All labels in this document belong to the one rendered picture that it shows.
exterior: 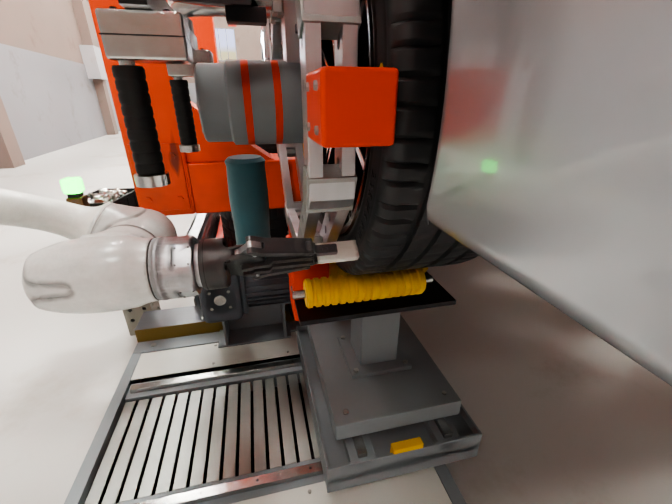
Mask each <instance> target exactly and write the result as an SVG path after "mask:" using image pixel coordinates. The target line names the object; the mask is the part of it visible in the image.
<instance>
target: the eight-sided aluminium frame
mask: <svg viewBox="0 0 672 504"><path fill-rule="evenodd" d="M295 8H296V19H297V30H298V38H299V39H300V64H301V91H302V117H303V143H288V144H277V154H278V157H279V161H280V169H281V177H282V185H283V193H284V201H285V203H284V207H285V217H286V223H287V227H288V225H289V229H290V233H291V236H292V238H311V239H312V242H313V243H315V244H316V243H327V242H337V239H338V237H339V234H340V232H341V230H342V227H343V225H344V222H345V220H346V218H347V215H348V213H349V211H351V210H353V204H354V198H355V191H356V185H357V178H358V177H357V175H356V172H355V157H356V147H341V148H335V164H323V147H322V146H321V145H319V144H318V143H316V142H314V141H313V140H311V139H310V138H309V137H308V131H307V127H306V126H307V92H306V90H305V83H306V75H307V74H308V73H309V72H311V71H314V70H316V69H318V68H321V67H322V63H321V40H334V45H335V66H352V67H358V30H359V28H360V26H361V23H362V21H361V9H360V0H295ZM270 57H271V60H280V61H284V57H283V41H281V24H280V25H275V24H271V40H270ZM303 144H304V151H303ZM303 153H304V155H303ZM287 157H295V162H296V169H297V176H298V183H299V190H300V197H301V201H293V194H292V187H291V180H290V172H289V165H288V158H287ZM323 212H326V213H325V216H324V220H323V223H322V224H321V223H320V221H319V217H320V213H323Z"/></svg>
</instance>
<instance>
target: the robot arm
mask: <svg viewBox="0 0 672 504"><path fill-rule="evenodd" d="M0 225H5V226H14V227H22V228H29V229H35V230H40V231H45V232H49V233H53V234H56V235H59V236H62V237H65V238H67V239H70V240H65V241H61V242H58V243H55V244H52V245H50V246H47V247H44V248H42V249H40V250H38V251H36V252H34V253H32V254H30V255H29V256H28V257H27V258H26V260H25V262H24V266H23V270H22V285H23V290H24V292H25V294H26V296H27V297H28V299H29V300H30V301H31V303H32V304H33V305H34V306H35V307H36V308H38V309H41V310H45V311H50V312H56V313H66V314H92V313H104V312H113V311H120V310H126V309H131V308H136V307H140V306H142V305H144V304H147V303H150V302H154V301H160V300H164V301H165V300H169V299H176V298H186V297H192V296H199V295H200V294H201V292H202V288H204V289H206V290H213V289H222V288H228V287H229V286H230V284H231V276H233V275H235V276H244V277H250V276H252V279H253V280H258V279H261V278H264V277H268V276H274V275H279V274H285V273H291V272H296V271H302V270H308V269H310V266H313V265H315V264H324V263H334V262H344V261H354V260H358V258H359V257H360V256H359V251H358V247H357V245H356V240H349V241H338V242H327V243H316V244H315V243H313V242H312V239H311V238H263V237H257V236H246V237H245V238H246V243H245V244H241V245H235V246H231V247H228V244H227V241H226V239H225V238H210V239H201V241H199V243H198V241H197V239H196V237H195V236H192V235H186V236H177V232H176V228H175V226H174V224H173V223H172V221H171V220H170V219H169V218H168V217H167V216H165V215H164V214H162V213H160V212H158V211H155V210H152V209H144V208H141V207H133V206H126V205H120V204H115V203H111V202H107V203H105V204H103V205H101V206H97V207H88V206H82V205H78V204H73V203H69V202H65V201H61V200H56V199H52V198H47V197H43V196H38V195H33V194H28V193H23V192H18V191H12V190H7V189H2V188H0ZM265 257H266V261H265Z"/></svg>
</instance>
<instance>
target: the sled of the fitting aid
mask: <svg viewBox="0 0 672 504"><path fill-rule="evenodd" d="M296 329H297V344H298V349H299V354H300V359H301V364H302V369H303V374H304V379H305V384H306V389H307V394H308V399H309V404H310V409H311V414H312V419H313V424H314V429H315V434H316V439H317V444H318V449H319V454H320V459H321V464H322V469H323V474H324V479H325V484H326V489H327V493H330V492H334V491H338V490H342V489H346V488H350V487H354V486H358V485H362V484H366V483H370V482H374V481H378V480H382V479H386V478H390V477H394V476H398V475H403V474H407V473H411V472H415V471H419V470H423V469H427V468H431V467H435V466H439V465H443V464H447V463H451V462H455V461H459V460H463V459H467V458H471V457H475V456H477V454H478V450H479V446H480V442H481V438H482V433H481V431H480V430H479V428H478V427H477V425H476V424H475V423H474V421H473V420H472V418H471V417H470V415H469V414H468V413H467V411H466V410H465V408H464V407H463V405H462V404H461V407H460V411H459V414H457V415H452V416H447V417H443V418H438V419H433V420H429V421H424V422H419V423H415V424H410V425H406V426H401V427H396V428H392V429H387V430H382V431H378V432H373V433H368V434H364V435H359V436H354V437H350V438H345V439H341V440H336V439H335V436H334V432H333V428H332V424H331V420H330V416H329V412H328V408H327V404H326V400H325V397H324V393H323V389H322V385H321V381H320V377H319V373H318V369H317V365H316V361H315V357H314V353H313V350H312V346H311V342H310V338H309V334H308V330H307V325H306V326H300V325H296Z"/></svg>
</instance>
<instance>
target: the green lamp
mask: <svg viewBox="0 0 672 504"><path fill-rule="evenodd" d="M60 184H61V187H62V190H63V193H64V194H79V193H81V192H83V191H84V190H85V188H84V185H83V181H82V178H81V177H67V178H64V179H62V180H60Z"/></svg>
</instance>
